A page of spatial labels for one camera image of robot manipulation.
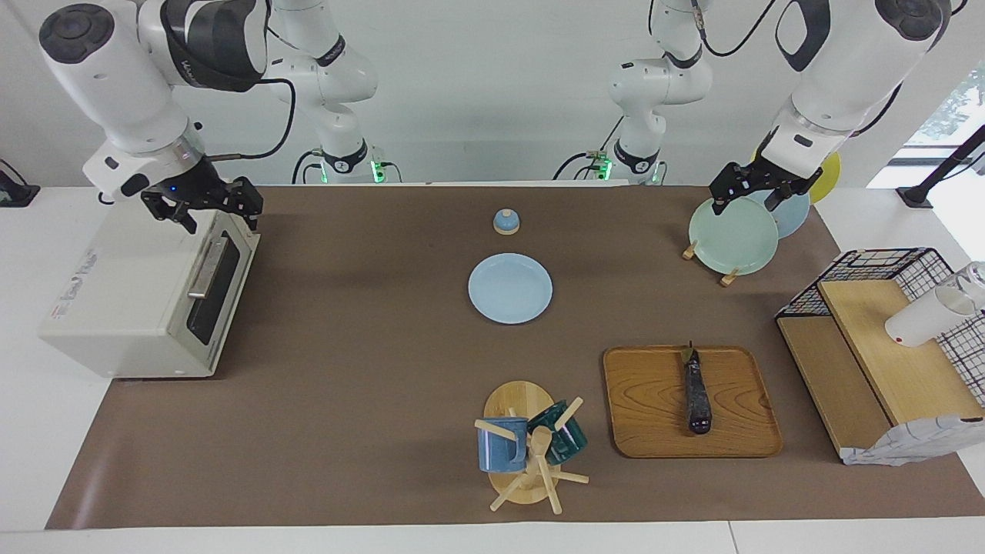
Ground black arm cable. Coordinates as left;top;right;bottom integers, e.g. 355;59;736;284
208;73;297;162
691;0;770;58

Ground brown table mat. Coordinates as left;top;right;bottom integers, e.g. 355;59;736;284
45;185;985;530

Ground light blue plate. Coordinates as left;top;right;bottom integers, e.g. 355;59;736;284
468;253;554;325

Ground wooden serving tray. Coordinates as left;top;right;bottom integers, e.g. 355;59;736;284
603;345;784;459

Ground wooden shelf unit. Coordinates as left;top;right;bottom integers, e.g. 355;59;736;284
776;279;985;455

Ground dark purple eggplant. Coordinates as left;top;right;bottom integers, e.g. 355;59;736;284
680;342;713;436

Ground white cup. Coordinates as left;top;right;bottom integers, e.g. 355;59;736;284
884;286;978;348

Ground cream toaster oven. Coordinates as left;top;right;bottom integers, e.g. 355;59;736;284
38;202;261;379

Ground black clamp base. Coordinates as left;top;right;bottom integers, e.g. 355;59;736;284
0;159;41;209

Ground glass oven door with handle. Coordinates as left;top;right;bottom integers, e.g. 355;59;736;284
165;212;261;378

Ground clear glass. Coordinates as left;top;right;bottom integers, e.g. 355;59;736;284
954;262;985;309

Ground yellow plate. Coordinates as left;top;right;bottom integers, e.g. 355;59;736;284
750;150;842;205

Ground blue mug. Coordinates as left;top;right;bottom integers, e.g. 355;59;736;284
477;417;529;473

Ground dark green mug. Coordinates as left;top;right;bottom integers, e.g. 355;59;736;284
527;400;588;465

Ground black right base cable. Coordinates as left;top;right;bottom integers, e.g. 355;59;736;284
291;149;328;185

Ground black wire basket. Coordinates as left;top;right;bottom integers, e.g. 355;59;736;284
775;247;985;409

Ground wooden mug tree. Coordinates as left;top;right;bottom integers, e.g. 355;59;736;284
473;380;590;515

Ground black base cable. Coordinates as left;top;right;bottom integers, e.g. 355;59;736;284
291;149;328;185
554;115;626;182

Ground black left base cable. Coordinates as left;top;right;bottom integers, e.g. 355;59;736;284
554;115;626;182

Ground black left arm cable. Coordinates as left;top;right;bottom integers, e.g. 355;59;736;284
691;0;770;58

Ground grey patterned cloth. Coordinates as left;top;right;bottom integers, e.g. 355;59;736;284
841;414;984;467

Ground wooden plate rack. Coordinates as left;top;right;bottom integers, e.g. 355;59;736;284
682;240;741;287

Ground mint green plate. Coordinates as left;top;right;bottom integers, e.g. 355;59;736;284
688;196;780;276

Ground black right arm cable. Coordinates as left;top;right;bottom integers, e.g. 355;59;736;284
208;73;297;162

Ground pale blue racked plate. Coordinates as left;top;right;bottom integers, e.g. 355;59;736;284
750;189;811;239

